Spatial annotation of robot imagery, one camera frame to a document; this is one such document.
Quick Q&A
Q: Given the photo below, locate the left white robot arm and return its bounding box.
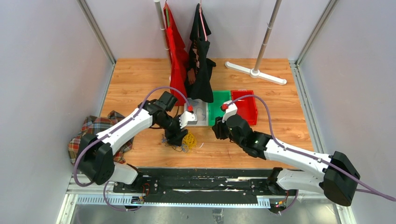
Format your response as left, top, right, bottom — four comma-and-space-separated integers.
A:
73, 91, 196, 193

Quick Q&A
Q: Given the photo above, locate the pink clothes hanger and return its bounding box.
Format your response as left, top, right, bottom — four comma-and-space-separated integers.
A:
198, 0, 207, 41

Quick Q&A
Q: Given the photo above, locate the right metal rack pole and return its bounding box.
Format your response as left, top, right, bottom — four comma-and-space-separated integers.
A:
253, 0, 282, 74

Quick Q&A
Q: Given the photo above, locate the black hanging garment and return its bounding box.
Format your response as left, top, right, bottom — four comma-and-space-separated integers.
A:
184, 3, 216, 103

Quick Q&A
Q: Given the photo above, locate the red hanging shirt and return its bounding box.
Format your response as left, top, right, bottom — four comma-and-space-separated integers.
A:
163, 3, 189, 106

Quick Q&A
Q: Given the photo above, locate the green plastic bin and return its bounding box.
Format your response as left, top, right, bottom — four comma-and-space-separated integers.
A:
208, 91, 231, 126

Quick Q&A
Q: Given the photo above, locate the blue cable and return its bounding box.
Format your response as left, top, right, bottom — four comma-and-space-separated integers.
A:
161, 134, 191, 154

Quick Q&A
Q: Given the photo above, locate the left metal rack pole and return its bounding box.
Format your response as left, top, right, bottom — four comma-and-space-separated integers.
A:
154, 0, 171, 65

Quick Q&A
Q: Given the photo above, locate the brown cable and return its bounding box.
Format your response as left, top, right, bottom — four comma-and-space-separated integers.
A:
161, 136, 185, 153

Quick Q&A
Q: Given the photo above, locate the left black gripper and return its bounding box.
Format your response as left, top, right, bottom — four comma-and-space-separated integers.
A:
157, 114, 189, 147

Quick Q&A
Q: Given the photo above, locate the white rack base foot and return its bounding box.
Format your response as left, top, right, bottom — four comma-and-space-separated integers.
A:
225, 62, 287, 85

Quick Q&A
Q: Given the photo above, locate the metal rack pole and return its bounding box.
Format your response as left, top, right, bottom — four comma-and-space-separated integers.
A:
154, 0, 171, 65
253, 0, 282, 74

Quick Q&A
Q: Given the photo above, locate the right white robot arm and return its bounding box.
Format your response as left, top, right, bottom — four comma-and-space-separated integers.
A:
212, 114, 361, 206

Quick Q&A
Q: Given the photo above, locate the green clothes hanger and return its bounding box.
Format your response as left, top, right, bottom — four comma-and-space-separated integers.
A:
164, 7, 170, 28

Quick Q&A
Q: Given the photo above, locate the red plastic bin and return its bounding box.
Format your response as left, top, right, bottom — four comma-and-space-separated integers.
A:
231, 90, 258, 126

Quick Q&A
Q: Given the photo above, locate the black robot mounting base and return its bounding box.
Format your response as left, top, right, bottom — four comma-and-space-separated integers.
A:
111, 168, 296, 204

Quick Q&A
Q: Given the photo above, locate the plaid flannel shirt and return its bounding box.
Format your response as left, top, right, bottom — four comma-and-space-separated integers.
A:
68, 111, 134, 165

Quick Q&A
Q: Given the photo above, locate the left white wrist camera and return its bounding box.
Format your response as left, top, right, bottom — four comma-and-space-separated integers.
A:
179, 111, 198, 129

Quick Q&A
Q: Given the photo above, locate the white plastic bin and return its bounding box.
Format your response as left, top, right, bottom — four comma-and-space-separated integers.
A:
187, 98, 209, 126

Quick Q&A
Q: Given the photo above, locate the yellow cable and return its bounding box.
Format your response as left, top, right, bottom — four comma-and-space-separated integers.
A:
182, 131, 198, 151

